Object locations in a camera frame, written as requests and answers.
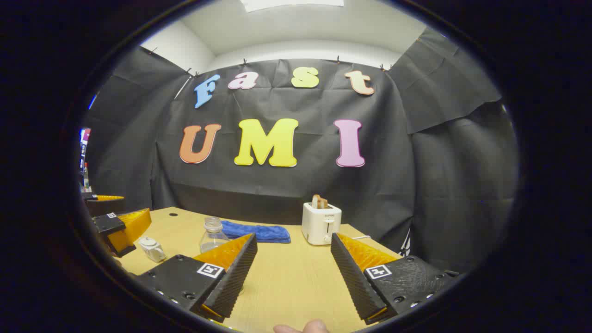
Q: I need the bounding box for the computer monitor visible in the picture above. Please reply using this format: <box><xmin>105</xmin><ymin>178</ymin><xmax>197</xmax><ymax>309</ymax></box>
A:
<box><xmin>80</xmin><ymin>127</ymin><xmax>92</xmax><ymax>173</ymax></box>

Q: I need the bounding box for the white teacup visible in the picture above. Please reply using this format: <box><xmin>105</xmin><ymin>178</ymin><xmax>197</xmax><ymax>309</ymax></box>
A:
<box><xmin>140</xmin><ymin>241</ymin><xmax>167</xmax><ymax>263</ymax></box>

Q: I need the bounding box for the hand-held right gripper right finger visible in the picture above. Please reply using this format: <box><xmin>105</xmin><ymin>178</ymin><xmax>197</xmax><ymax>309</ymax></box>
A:
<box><xmin>330</xmin><ymin>233</ymin><xmax>459</xmax><ymax>325</ymax></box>

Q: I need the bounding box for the white toaster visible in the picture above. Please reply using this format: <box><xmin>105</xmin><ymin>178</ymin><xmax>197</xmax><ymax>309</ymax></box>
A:
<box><xmin>302</xmin><ymin>202</ymin><xmax>342</xmax><ymax>246</ymax></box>

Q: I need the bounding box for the blue towel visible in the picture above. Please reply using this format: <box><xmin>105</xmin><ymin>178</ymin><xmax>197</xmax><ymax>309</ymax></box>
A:
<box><xmin>221</xmin><ymin>220</ymin><xmax>291</xmax><ymax>244</ymax></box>

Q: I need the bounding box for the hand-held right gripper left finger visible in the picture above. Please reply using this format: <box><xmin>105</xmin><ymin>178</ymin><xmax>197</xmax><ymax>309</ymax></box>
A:
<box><xmin>137</xmin><ymin>234</ymin><xmax>258</xmax><ymax>323</ymax></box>

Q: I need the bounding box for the black backdrop cloth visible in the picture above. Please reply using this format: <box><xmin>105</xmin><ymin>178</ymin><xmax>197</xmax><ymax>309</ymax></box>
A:
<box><xmin>86</xmin><ymin>28</ymin><xmax>519</xmax><ymax>273</ymax></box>

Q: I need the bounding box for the green label water bottle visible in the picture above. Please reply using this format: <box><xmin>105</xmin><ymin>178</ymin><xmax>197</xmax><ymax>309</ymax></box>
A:
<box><xmin>199</xmin><ymin>216</ymin><xmax>232</xmax><ymax>254</ymax></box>

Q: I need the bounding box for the ceiling light panel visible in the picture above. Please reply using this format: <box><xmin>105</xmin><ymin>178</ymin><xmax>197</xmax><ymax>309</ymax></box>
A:
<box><xmin>240</xmin><ymin>0</ymin><xmax>345</xmax><ymax>12</ymax></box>

